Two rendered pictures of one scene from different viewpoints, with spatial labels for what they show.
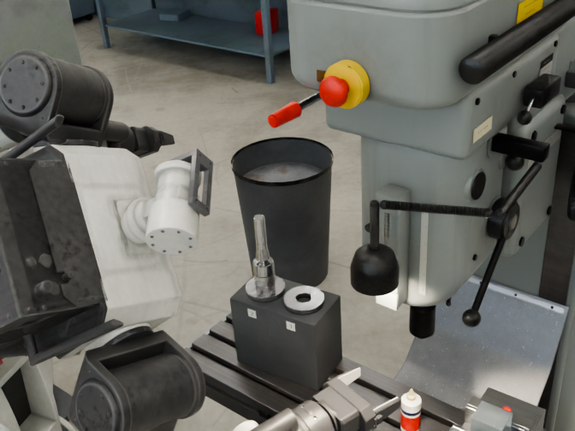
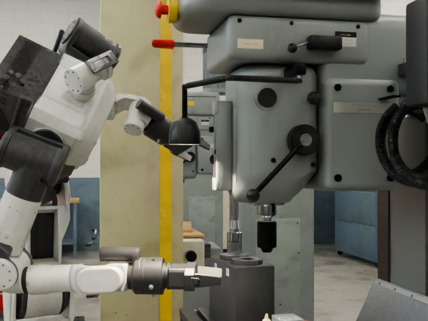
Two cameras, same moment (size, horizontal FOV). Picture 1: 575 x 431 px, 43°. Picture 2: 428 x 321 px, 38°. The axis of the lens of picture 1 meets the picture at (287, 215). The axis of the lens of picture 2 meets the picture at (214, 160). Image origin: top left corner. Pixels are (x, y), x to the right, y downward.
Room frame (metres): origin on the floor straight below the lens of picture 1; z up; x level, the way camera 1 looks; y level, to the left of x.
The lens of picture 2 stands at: (-0.20, -1.04, 1.40)
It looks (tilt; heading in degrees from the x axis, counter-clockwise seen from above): 0 degrees down; 37
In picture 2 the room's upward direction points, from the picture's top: straight up
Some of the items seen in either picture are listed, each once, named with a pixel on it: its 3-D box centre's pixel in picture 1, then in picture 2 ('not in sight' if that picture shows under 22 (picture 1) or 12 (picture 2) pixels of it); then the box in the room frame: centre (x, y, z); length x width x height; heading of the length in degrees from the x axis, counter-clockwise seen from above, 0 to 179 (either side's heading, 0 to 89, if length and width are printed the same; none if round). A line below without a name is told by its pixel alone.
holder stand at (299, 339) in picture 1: (287, 327); (240, 290); (1.32, 0.02, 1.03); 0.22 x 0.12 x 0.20; 57
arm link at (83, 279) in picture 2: not in sight; (98, 277); (0.82, 0.09, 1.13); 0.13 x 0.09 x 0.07; 125
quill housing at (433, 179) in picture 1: (428, 204); (268, 135); (1.06, -0.24, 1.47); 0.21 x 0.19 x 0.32; 50
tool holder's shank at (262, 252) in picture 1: (261, 239); (234, 213); (1.34, 0.06, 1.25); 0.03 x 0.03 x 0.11
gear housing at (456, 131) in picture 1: (445, 79); (283, 49); (1.09, -0.26, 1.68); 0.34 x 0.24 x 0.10; 140
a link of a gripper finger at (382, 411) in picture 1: (388, 410); (207, 280); (0.94, -0.15, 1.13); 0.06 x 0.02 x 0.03; 125
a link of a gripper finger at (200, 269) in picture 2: (345, 377); (209, 272); (1.03, -0.09, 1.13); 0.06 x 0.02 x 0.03; 125
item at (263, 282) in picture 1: (264, 275); (234, 244); (1.34, 0.06, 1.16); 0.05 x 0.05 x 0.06
